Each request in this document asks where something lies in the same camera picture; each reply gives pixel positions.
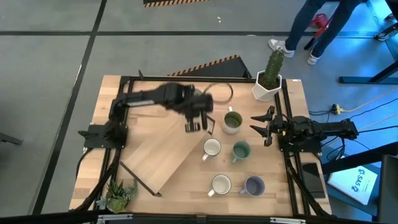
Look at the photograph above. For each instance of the black desk frame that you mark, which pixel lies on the black desk frame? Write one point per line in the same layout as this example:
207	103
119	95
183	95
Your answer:
354	80

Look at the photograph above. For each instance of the purple mug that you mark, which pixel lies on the purple mug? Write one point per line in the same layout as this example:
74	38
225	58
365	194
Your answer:
254	186

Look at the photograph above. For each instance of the black flat panel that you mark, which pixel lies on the black flat panel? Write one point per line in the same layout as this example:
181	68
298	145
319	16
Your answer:
388	189

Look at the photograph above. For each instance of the white mug green interior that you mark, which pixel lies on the white mug green interior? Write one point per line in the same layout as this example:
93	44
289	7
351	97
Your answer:
232	122

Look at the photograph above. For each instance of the grey furniture foot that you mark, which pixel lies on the grey furniture foot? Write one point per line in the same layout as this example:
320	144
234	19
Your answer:
9	139

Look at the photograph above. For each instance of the cactus in white pot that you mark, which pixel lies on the cactus in white pot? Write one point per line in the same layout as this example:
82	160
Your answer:
266	90

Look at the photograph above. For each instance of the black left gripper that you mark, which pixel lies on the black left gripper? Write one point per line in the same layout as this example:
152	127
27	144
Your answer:
199	102

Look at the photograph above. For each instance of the black hazard-striped ramp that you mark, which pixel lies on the black hazard-striped ramp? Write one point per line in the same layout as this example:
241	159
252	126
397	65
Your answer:
224	69

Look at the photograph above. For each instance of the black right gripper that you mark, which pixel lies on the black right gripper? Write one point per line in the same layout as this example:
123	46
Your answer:
278	127

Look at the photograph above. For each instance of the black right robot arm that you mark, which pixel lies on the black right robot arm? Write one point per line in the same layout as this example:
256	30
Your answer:
311	130

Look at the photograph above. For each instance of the black aluminium table frame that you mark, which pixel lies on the black aluminium table frame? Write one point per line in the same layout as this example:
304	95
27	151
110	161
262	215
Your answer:
149	77

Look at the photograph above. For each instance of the black hazard-striped strip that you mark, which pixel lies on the black hazard-striped strip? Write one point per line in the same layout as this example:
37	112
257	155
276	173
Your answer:
174	2

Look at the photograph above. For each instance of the black diagonal bar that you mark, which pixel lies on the black diagonal bar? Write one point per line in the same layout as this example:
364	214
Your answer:
357	158

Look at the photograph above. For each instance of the white mug navy floral print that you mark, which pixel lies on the white mug navy floral print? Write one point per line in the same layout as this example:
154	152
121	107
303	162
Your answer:
221	184
212	147

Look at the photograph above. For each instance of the small green succulent plant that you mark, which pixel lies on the small green succulent plant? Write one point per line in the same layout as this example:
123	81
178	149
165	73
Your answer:
117	197

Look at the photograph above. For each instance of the yellow power plug adapter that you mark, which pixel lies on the yellow power plug adapter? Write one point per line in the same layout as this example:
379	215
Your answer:
335	109

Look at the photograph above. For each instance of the white printed cardboard box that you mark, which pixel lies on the white printed cardboard box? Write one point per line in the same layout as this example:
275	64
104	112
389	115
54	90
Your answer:
353	183

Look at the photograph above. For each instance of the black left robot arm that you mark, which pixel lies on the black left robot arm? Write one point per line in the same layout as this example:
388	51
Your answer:
146	98

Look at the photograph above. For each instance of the wooden shelf riser black legs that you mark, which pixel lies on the wooden shelf riser black legs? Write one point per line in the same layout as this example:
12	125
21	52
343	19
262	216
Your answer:
158	155

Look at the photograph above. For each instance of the black smartphone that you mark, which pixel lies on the black smartphone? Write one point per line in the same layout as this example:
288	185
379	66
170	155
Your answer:
312	180

